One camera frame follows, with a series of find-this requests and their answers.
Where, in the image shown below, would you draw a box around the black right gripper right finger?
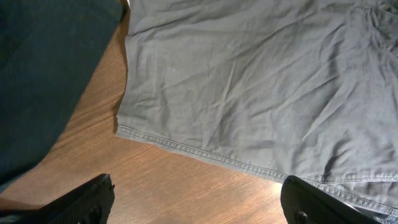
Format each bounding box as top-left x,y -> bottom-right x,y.
280,175 -> 378,224

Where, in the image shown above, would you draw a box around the black printed t-shirt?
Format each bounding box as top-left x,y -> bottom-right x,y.
1,0 -> 126,189

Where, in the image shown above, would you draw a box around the grey denim shorts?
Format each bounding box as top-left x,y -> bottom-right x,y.
116,0 -> 397,223

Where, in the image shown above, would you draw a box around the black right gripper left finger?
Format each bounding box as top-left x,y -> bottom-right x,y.
1,174 -> 115,224

